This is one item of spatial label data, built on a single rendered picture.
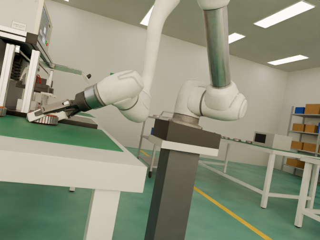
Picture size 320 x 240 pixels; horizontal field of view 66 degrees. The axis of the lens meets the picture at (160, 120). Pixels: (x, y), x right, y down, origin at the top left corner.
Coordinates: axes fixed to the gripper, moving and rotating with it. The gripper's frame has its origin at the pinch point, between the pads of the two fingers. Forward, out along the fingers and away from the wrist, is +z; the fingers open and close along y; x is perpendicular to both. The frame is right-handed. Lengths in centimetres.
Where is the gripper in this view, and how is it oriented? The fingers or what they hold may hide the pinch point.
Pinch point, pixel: (43, 117)
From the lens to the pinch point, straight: 106.5
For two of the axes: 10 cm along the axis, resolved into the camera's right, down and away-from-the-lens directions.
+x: -3.3, -9.4, 1.0
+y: 1.8, 0.4, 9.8
